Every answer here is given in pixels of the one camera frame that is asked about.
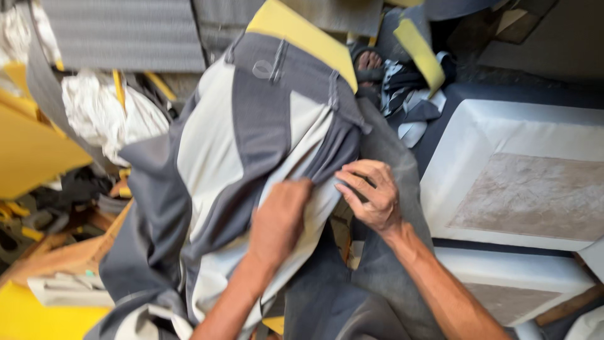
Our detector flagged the heap of grey fabric scraps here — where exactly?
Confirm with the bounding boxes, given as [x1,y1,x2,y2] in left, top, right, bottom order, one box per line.
[380,52,457,148]

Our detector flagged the grey trousers with white lining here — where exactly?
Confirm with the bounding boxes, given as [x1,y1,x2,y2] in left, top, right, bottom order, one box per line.
[85,32,373,340]

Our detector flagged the wooden table with clutter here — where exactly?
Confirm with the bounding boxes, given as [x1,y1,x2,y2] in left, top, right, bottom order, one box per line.
[0,165,135,308]

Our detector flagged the white padded ironing board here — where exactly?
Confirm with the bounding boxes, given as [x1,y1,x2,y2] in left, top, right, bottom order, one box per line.
[419,98,604,326]

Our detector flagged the yellow foam sheet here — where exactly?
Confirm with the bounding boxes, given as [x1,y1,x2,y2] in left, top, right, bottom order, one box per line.
[245,0,359,94]

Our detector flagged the white crumpled cloth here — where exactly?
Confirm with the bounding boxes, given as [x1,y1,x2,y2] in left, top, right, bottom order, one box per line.
[61,71,171,167]

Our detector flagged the person's left hand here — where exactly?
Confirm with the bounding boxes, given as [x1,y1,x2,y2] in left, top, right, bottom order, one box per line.
[248,178,314,270]

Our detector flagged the large yellow foam piece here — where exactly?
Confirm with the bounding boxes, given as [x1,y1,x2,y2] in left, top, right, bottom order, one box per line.
[0,64,93,200]

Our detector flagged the grey ribbed fabric panel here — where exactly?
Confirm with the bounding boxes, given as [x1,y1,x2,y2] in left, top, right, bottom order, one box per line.
[40,0,207,72]

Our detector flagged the grey cloth piece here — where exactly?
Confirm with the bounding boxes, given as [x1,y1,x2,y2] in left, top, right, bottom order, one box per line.
[283,99,446,340]

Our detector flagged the yellow foam strip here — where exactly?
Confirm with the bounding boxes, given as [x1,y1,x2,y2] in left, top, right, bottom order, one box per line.
[393,18,446,99]

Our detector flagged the person's right hand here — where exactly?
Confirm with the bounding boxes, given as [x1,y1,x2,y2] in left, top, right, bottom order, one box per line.
[334,159,403,235]

